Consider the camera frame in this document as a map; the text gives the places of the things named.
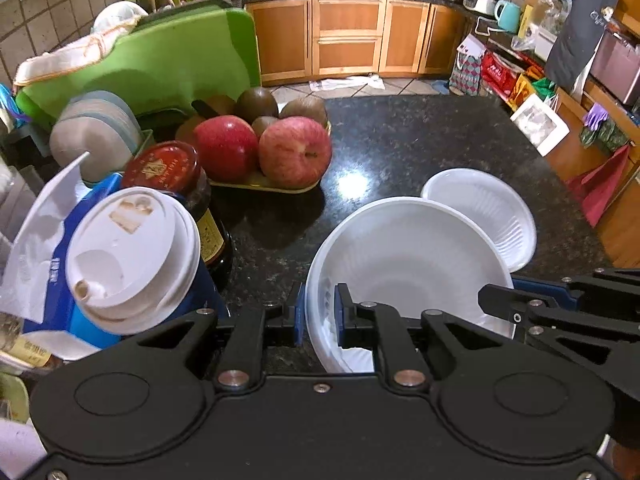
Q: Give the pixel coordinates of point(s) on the small brown kiwi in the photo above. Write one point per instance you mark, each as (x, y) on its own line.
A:
(264, 125)

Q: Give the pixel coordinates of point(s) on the white box with window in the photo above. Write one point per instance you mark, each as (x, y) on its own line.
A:
(542, 125)

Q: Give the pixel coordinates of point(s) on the purple rubber gloves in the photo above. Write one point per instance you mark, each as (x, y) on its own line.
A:
(595, 116)

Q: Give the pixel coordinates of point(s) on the blue paper cup white lid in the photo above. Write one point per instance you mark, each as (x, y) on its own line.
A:
(130, 260)

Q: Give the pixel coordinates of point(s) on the glass jar red lid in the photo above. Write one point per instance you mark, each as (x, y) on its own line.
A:
(160, 165)

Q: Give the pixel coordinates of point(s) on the patterned gift bag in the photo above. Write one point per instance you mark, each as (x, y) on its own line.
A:
(466, 67)

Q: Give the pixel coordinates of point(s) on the silver oven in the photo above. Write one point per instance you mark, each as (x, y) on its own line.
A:
(617, 65)

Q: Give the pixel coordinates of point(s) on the stacked grey plates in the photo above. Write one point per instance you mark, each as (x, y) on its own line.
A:
(90, 135)

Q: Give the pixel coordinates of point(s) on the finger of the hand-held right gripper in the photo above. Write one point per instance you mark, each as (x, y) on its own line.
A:
(500, 305)
(542, 286)

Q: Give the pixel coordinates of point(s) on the yellow green bag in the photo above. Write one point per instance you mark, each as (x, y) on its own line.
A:
(535, 89)

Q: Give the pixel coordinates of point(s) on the small white bowl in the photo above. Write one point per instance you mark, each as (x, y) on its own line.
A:
(490, 210)

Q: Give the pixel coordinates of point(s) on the white plastic bag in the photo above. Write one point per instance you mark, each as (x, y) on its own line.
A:
(35, 240)

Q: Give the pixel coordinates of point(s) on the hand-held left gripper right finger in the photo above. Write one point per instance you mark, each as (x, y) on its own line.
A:
(341, 315)

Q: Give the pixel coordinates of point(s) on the large white bowl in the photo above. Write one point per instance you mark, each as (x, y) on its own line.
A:
(415, 270)

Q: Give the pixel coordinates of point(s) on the red shopping bag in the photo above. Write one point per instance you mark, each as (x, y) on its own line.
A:
(500, 76)

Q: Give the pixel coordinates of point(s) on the green cutting board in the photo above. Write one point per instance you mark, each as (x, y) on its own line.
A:
(190, 60)

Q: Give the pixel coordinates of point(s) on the wooden side cabinet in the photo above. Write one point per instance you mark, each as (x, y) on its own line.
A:
(620, 240)

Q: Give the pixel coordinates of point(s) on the glass bottle yellow label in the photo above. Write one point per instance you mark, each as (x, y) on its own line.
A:
(25, 347)

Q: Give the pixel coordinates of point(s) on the yellow green fruit tray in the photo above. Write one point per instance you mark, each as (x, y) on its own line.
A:
(260, 188)

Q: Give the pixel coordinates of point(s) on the wooden base cabinet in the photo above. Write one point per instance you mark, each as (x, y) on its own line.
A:
(350, 35)

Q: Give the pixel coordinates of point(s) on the red cloth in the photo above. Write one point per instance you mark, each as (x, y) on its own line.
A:
(600, 185)

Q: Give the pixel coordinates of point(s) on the light red apple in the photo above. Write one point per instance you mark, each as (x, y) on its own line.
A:
(295, 152)

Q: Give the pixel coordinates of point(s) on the green patterned cloth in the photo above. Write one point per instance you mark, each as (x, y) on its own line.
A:
(607, 136)

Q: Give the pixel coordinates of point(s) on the white floor cloth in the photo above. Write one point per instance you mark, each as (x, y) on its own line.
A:
(350, 83)

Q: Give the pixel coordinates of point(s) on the black apron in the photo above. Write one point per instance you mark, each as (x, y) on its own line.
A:
(580, 35)

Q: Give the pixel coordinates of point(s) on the dark red apple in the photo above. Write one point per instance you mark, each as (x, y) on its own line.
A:
(225, 147)

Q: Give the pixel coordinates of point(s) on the teal mug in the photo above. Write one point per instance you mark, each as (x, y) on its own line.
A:
(507, 15)

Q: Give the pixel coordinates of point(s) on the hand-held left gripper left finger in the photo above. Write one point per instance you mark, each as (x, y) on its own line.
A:
(299, 312)

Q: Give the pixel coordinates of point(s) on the white cloth orange trim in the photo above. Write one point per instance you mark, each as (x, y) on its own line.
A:
(65, 57)

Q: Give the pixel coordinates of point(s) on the clear plastic bag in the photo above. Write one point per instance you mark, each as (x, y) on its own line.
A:
(545, 17)

